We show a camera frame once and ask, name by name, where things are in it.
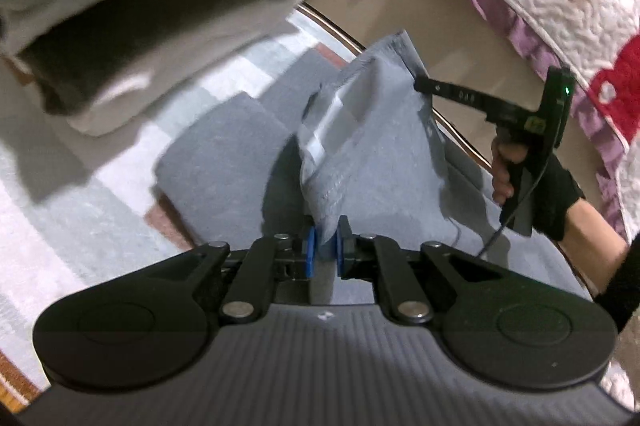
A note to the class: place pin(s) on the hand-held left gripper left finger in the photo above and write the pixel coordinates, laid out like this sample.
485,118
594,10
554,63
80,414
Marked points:
311,253

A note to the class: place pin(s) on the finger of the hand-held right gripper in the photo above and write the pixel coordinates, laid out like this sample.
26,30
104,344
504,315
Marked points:
455,95

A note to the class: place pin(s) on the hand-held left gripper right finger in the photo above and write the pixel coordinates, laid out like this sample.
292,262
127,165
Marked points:
342,253

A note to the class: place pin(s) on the blue-grey garment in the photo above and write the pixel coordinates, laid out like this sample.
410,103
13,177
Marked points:
380,141

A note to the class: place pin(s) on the person's right forearm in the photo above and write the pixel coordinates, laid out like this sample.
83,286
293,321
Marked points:
597,236

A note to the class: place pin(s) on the person's right hand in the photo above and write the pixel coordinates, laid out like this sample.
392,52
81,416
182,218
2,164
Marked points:
502,171

